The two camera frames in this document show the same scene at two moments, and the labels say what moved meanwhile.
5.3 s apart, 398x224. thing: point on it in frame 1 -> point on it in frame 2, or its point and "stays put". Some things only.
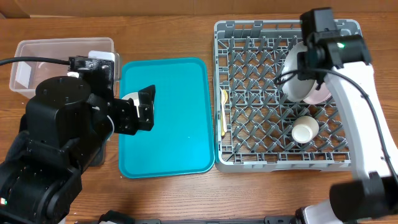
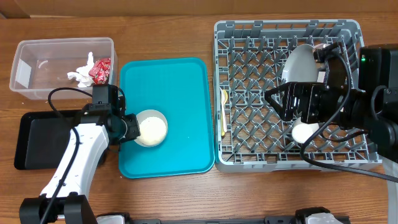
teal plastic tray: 182,140 stays put
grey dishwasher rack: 257,127 stays put
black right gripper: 309,76 -> 308,91
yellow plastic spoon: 223,99 stays put
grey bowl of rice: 135,97 -> 153,128
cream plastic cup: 305,129 stays put
